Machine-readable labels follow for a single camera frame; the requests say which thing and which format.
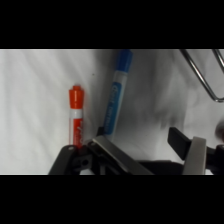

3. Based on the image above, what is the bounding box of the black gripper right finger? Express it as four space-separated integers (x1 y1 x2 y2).
167 126 224 176

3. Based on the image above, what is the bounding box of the red marker pen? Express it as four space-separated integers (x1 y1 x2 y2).
68 84 85 150

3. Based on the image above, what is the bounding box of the steel pan with wire handle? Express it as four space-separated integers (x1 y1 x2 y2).
179 49 224 103

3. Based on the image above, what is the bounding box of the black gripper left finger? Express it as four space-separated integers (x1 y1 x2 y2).
48 125 155 176

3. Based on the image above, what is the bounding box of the blue marker pen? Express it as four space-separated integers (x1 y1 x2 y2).
101 49 134 142

